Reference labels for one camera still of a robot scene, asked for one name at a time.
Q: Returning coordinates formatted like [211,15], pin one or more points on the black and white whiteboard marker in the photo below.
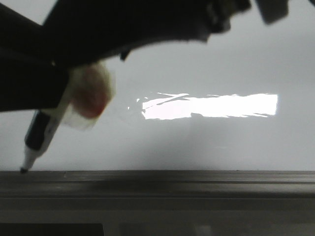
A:
[45,122]

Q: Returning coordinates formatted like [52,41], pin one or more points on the red magnet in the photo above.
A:
[92,88]

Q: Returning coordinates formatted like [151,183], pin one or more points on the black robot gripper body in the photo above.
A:
[77,32]

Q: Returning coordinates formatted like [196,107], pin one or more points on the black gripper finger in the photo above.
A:
[28,79]
[272,10]

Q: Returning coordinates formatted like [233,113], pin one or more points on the grey aluminium whiteboard frame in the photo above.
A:
[157,203]

